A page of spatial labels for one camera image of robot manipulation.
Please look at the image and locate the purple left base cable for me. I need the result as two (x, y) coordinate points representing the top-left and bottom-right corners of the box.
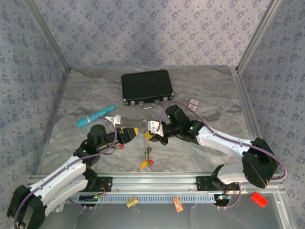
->
(68, 199), (92, 210)

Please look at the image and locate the orange paper tag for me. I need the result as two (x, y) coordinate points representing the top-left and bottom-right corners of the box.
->
(173, 197), (184, 212)

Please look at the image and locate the aluminium frame bar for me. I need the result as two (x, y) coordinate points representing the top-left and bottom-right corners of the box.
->
(35, 69), (71, 176)
(232, 68), (286, 191)
(235, 0), (283, 73)
(23, 0), (71, 72)

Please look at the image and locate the grey slotted cable tray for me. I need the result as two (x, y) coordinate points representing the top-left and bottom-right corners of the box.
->
(65, 192), (217, 205)

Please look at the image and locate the metal keychain with rings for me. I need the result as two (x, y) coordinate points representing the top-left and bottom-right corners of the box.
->
(142, 127), (153, 163)

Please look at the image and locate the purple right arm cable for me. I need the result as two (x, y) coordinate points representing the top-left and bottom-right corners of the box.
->
(156, 102), (288, 181)

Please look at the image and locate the teal pen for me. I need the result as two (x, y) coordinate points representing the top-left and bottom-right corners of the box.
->
(76, 104), (117, 128)

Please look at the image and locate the left circuit board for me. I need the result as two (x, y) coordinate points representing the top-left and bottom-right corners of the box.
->
(78, 193), (107, 203)

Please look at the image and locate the black carry case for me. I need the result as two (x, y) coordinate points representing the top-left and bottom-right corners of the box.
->
(121, 69), (174, 110)

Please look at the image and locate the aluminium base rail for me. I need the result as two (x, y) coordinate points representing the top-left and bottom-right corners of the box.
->
(26, 172), (286, 194)

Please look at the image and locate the right circuit board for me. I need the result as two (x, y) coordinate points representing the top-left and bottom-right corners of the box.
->
(213, 193), (232, 206)

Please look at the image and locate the beige binder clip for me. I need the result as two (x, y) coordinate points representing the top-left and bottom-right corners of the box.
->
(125, 196), (140, 213)

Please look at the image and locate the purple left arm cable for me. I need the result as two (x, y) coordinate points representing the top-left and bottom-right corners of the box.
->
(13, 115), (119, 229)

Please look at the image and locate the red plastic block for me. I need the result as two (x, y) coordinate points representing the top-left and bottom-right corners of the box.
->
(250, 191), (269, 208)

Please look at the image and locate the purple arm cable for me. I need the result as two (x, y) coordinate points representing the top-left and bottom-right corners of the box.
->
(13, 115), (119, 229)
(156, 102), (288, 181)

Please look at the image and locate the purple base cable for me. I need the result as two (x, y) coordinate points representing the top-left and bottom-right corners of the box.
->
(68, 199), (92, 210)
(218, 183), (242, 210)

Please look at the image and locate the circuit board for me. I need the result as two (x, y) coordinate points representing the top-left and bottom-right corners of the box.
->
(78, 193), (107, 203)
(213, 193), (232, 206)

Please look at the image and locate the small red white card packet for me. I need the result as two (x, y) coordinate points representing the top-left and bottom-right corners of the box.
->
(187, 98), (200, 112)

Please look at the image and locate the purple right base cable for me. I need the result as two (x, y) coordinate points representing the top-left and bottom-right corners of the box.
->
(218, 183), (242, 210)

